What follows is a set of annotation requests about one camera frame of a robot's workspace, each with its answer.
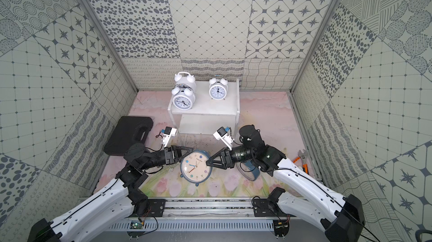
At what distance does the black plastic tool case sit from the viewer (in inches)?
35.5

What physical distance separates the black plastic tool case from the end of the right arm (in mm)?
537

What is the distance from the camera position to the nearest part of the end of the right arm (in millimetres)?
578
